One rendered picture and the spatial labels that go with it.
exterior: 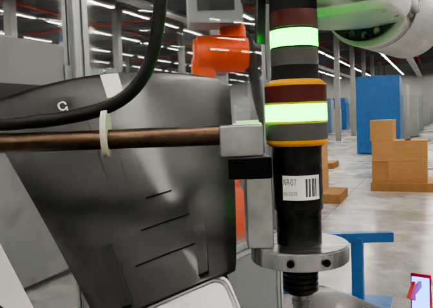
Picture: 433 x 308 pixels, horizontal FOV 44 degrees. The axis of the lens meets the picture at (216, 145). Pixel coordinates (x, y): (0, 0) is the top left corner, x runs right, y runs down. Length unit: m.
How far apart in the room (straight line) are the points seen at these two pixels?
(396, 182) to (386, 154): 0.52
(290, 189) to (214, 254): 0.08
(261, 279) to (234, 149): 1.48
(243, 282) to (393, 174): 8.08
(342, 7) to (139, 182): 0.21
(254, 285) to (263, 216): 1.42
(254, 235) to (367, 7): 0.19
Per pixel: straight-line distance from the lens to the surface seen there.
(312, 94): 0.36
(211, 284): 0.39
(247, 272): 1.73
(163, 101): 0.49
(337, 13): 0.43
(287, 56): 0.37
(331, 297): 0.65
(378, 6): 0.43
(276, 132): 0.36
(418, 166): 9.66
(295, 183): 0.37
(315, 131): 0.36
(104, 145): 0.37
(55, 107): 0.49
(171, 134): 0.37
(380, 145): 9.67
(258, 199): 0.37
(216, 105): 0.50
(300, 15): 0.37
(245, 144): 0.36
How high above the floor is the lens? 1.40
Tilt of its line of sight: 3 degrees down
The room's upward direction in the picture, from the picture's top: 2 degrees counter-clockwise
